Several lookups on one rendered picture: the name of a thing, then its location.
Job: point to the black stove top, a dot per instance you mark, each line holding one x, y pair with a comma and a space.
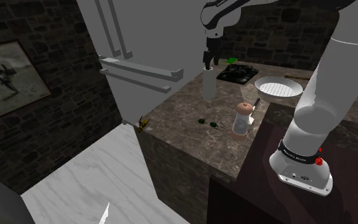
237, 74

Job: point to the dark maroon robot stand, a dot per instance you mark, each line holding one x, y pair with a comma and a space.
259, 183

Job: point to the white ridged pan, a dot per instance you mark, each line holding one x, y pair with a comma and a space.
278, 88

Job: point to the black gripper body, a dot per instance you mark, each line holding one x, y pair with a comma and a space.
213, 46

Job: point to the green flat sponge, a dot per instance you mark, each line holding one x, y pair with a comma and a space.
232, 60

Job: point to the small green round object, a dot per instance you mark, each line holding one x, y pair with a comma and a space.
201, 121
213, 124

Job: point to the yellow black insect figure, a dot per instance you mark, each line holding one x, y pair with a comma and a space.
142, 124

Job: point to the grey refrigerator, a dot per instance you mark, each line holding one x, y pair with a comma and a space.
154, 37

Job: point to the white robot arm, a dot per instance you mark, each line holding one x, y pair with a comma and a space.
330, 90

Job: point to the white paper towel roll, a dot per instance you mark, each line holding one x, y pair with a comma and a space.
209, 85

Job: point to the clear pepper grinder brown cap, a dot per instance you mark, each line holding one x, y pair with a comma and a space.
242, 122

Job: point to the framed grey wall picture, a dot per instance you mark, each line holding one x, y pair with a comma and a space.
8, 80

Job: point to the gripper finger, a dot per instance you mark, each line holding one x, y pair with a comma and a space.
207, 59
216, 61

